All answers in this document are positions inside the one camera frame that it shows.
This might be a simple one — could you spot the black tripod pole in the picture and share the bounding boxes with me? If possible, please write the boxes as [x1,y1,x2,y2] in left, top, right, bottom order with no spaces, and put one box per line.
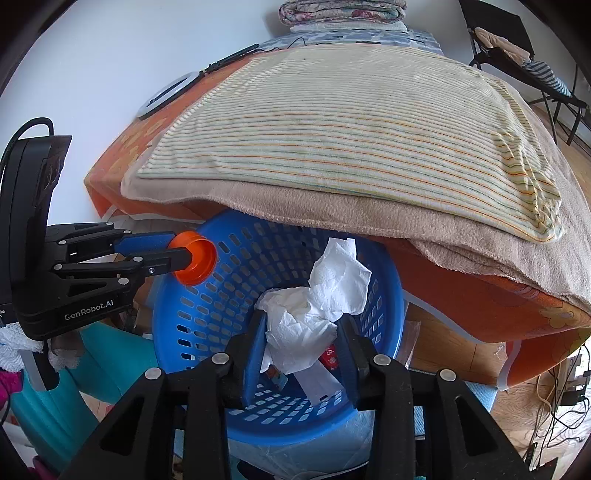
[198,44,260,77]

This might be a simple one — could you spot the teal garment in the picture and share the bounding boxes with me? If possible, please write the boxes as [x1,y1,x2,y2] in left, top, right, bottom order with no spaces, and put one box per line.
[9,318,158,472]

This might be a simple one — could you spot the brown cardboard box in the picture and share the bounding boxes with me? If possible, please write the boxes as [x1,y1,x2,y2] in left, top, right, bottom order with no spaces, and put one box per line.
[117,295,155,337]

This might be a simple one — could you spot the folded floral quilt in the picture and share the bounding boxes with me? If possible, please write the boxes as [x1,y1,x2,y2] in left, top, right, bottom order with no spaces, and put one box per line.
[278,0,408,26]

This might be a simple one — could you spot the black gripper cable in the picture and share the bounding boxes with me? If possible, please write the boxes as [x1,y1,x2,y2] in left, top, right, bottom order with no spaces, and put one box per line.
[0,117,54,171]

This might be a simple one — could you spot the white ring light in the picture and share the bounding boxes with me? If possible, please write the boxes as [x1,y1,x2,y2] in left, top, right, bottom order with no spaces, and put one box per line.
[137,73,204,121]

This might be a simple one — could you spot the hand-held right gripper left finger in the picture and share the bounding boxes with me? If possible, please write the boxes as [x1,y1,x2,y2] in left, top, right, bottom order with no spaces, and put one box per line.
[60,311,271,480]

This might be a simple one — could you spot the black folding chair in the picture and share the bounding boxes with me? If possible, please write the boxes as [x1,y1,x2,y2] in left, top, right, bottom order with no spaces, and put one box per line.
[458,0,589,146]

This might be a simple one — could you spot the striped grey cloth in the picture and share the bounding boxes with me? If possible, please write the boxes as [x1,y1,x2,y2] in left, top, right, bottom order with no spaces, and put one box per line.
[522,59,573,95]

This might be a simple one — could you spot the white tissue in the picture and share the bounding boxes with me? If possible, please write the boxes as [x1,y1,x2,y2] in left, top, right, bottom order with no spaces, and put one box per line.
[255,237,372,376]

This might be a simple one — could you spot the orange bottle cap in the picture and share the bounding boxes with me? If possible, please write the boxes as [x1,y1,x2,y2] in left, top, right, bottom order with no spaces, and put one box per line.
[167,232,218,287]

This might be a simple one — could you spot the colourful striped wrapper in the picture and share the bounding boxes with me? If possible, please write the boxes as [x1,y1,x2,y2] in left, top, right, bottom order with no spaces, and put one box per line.
[267,367,291,391]

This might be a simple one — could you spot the blue patterned pillow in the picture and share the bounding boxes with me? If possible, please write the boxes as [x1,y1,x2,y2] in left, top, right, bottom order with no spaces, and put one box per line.
[259,25,444,54]

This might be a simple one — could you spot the beige cloth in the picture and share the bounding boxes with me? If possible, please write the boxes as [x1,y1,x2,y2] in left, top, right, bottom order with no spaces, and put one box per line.
[473,27,532,65]

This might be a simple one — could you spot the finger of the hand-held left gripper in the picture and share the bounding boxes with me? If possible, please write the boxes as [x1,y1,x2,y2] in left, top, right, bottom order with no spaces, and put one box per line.
[53,247,195,284]
[58,224,180,259]

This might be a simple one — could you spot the bundle of floor cables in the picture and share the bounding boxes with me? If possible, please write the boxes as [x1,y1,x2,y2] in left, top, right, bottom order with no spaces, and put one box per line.
[531,346,591,462]

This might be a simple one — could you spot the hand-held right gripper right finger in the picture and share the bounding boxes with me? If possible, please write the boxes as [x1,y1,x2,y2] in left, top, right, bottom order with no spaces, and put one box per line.
[336,314,557,480]

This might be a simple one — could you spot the person's left hand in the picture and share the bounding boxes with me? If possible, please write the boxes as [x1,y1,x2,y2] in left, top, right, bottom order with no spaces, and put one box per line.
[0,323,84,372]

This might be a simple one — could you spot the beige fleece blanket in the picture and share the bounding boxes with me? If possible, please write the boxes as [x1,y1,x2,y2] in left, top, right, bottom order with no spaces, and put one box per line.
[120,83,591,315]

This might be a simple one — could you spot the blue plastic basket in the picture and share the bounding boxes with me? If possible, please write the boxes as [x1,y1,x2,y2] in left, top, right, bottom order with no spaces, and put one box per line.
[152,208,407,446]

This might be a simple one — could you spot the magenta cloth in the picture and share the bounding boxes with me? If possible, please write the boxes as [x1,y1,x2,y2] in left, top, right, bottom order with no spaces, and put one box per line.
[0,369,24,409]

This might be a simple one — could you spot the orange floral bed sheet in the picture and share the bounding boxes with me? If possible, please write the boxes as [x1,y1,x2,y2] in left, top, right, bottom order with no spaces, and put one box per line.
[84,60,591,391]

